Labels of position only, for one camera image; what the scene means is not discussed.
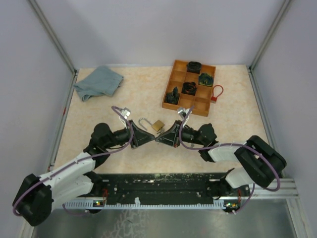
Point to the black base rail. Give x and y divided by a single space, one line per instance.
212 184

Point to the blue folded cloth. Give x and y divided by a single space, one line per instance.
101 82

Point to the red cable lock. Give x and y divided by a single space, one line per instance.
217 91

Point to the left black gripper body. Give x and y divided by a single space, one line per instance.
132 142

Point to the white toothed cable duct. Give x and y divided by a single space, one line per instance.
138 203

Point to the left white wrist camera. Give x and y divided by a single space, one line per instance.
124 114

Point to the wooden compartment tray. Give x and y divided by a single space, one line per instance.
190 85

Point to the brass padlock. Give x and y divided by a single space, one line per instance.
157 126

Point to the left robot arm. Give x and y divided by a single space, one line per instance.
38 196

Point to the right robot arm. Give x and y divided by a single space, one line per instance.
260 163

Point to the silver key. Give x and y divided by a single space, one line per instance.
161 131

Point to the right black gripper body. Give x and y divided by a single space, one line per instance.
185 134

